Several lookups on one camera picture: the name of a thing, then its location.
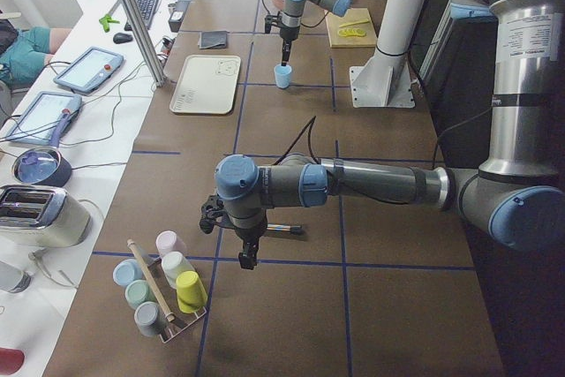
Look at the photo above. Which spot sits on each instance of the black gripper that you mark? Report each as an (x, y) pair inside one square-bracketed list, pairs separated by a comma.
[(289, 33), (250, 232)]

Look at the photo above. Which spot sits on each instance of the light blue cup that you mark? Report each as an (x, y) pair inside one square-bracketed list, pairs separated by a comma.
[(283, 75)]

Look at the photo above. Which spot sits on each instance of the yellow cup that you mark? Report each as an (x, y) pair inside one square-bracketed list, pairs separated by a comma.
[(191, 294)]

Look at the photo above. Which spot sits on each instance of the white cup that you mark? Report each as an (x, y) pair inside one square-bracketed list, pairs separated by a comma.
[(174, 264)]

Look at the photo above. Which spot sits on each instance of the pink cup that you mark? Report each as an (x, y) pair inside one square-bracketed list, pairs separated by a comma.
[(168, 241)]

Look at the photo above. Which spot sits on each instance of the clear acrylic cup rack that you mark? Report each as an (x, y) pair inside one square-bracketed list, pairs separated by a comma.
[(178, 321)]

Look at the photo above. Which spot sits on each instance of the green cup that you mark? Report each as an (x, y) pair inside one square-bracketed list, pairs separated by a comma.
[(137, 293)]

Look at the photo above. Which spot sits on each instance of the grey cup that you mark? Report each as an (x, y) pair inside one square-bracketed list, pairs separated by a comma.
[(150, 319)]

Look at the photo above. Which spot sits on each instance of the blue cup on rack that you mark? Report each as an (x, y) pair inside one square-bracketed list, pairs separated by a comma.
[(126, 272)]

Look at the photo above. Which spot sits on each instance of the wooden cutting board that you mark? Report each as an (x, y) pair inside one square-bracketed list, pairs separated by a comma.
[(337, 42)]

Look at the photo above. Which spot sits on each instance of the lemon slice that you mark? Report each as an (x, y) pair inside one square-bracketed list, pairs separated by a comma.
[(351, 32)]

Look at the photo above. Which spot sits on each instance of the grey folded cloth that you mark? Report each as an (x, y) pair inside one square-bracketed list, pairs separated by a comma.
[(213, 40)]

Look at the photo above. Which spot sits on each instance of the yellow plastic knife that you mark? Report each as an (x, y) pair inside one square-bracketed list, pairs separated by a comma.
[(355, 23)]

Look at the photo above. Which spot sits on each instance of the white bear tray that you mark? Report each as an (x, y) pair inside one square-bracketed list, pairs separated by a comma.
[(206, 85)]

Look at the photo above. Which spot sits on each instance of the white support column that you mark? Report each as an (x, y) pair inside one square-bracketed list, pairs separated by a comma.
[(397, 27)]

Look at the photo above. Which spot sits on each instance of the black keyboard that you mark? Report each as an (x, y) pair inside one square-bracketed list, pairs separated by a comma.
[(147, 9)]

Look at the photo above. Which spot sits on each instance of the black computer mouse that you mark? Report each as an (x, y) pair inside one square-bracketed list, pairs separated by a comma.
[(121, 38)]

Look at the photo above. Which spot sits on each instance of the teach pendant far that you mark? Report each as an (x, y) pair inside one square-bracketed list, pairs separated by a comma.
[(89, 71)]

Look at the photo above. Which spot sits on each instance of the teach pendant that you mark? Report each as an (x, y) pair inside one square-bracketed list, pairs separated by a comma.
[(45, 119), (89, 71)]

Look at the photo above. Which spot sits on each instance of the cream toaster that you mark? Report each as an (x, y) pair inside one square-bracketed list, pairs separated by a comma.
[(43, 216)]

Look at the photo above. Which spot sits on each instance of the teach pendant near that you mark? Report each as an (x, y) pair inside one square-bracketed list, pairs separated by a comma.
[(45, 119)]

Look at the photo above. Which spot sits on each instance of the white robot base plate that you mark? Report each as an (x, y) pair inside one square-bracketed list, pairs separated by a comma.
[(387, 91)]

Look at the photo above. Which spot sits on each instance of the aluminium frame post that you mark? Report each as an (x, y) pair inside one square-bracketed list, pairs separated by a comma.
[(144, 42)]

